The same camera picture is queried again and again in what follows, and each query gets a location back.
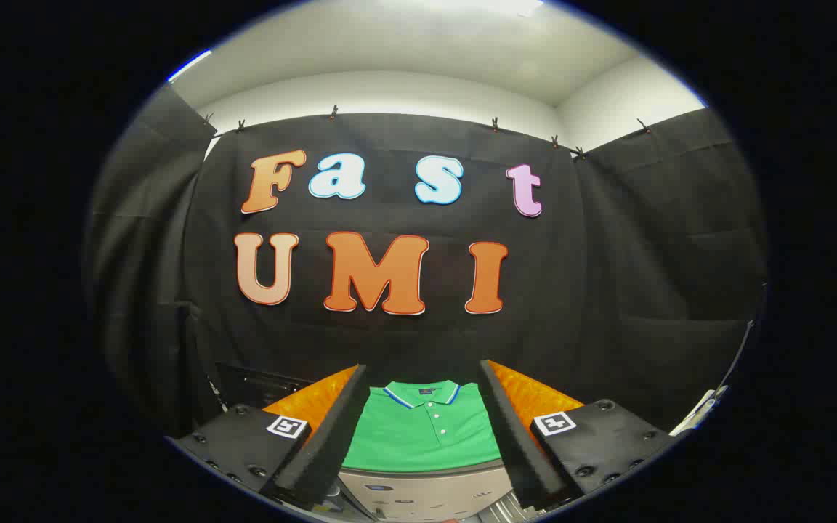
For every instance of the green polo shirt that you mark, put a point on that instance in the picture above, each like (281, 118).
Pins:
(418, 436)

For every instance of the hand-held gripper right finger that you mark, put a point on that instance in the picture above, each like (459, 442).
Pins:
(516, 436)

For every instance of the ceiling light strip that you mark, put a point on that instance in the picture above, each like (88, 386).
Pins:
(189, 65)

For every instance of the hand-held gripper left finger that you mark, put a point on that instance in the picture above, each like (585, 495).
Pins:
(331, 436)

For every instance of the row of black backdrop clips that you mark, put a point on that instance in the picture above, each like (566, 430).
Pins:
(333, 111)

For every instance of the black backdrop cloth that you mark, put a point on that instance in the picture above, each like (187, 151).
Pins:
(593, 290)

